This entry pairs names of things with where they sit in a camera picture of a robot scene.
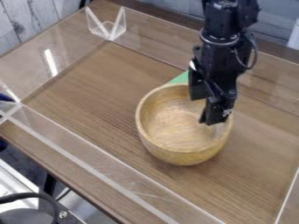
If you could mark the black metal bracket with screw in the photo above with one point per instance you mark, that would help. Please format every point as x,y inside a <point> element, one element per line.
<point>53,212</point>

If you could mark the green rectangular block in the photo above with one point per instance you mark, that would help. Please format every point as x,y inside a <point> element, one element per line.
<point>180,79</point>

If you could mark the light wooden bowl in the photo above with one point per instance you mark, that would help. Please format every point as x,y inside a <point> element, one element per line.
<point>168,128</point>

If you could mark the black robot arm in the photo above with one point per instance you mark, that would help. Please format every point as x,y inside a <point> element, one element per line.
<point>226,19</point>

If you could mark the black table leg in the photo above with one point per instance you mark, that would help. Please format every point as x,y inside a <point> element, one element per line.
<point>49,184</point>

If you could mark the clear acrylic tray enclosure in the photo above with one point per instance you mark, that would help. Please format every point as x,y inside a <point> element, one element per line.
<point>102,116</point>

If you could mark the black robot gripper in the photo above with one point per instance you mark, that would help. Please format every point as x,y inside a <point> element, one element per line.
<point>216,65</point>

